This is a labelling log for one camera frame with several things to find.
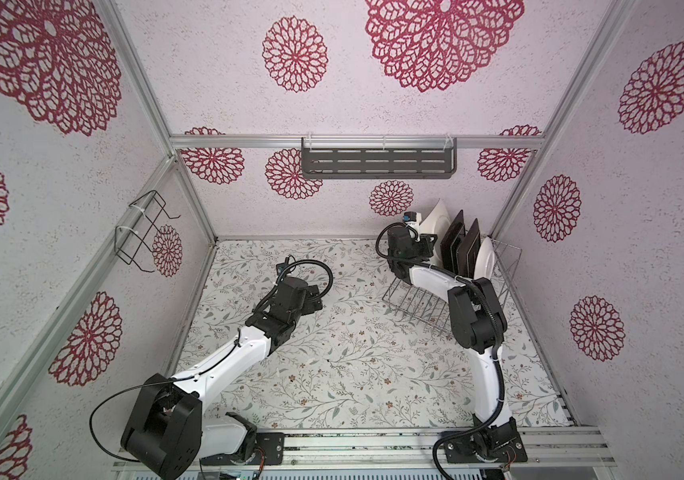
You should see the white square plate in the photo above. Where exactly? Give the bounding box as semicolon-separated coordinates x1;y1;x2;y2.
419;200;452;267

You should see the large black square plate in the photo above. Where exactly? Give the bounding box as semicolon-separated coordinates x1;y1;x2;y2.
440;210;466;273

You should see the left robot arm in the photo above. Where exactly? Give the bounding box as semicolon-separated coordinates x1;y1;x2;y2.
120;276;323;479

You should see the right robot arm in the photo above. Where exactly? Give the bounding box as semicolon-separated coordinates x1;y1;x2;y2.
375;222;521;462

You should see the black plate with gold rim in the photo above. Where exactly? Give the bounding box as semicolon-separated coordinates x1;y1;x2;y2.
456;219;482;278

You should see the white round plate front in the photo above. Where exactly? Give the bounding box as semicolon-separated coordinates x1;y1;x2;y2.
473;237;496;279

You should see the wire dish rack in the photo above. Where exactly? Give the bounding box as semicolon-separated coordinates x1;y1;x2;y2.
375;223;508;348

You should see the grey wall shelf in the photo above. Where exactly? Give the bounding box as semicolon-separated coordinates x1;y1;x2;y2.
300;138;457;180

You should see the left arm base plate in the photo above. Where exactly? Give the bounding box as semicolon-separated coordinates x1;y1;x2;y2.
202;432;286;467

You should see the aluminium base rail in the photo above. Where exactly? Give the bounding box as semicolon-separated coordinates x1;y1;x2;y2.
112;425;617;472

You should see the black wire wall basket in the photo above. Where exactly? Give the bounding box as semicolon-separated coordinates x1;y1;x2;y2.
113;190;184;278

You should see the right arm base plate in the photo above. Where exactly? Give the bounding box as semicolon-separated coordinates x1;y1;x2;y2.
442;417;528;465

